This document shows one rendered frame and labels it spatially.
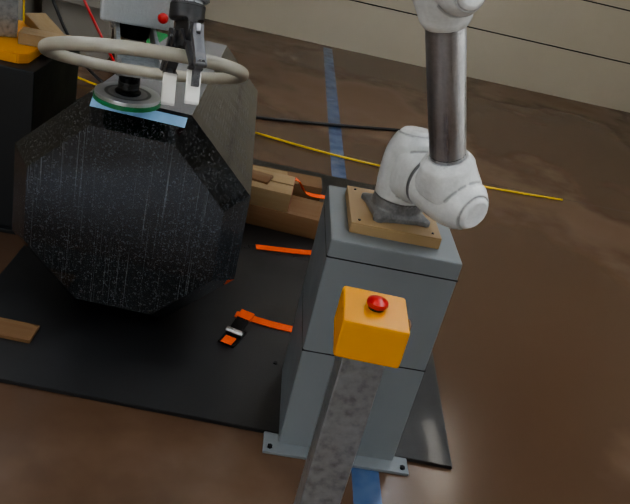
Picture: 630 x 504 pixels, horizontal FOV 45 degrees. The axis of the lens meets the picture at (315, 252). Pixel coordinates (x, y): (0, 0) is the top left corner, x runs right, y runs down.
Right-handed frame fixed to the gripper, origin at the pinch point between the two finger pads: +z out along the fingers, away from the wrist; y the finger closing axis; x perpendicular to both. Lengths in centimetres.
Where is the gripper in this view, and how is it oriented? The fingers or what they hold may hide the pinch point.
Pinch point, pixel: (179, 99)
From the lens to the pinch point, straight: 168.8
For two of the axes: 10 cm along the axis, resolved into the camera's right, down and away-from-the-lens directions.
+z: -1.1, 9.9, 1.1
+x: -8.4, -0.4, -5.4
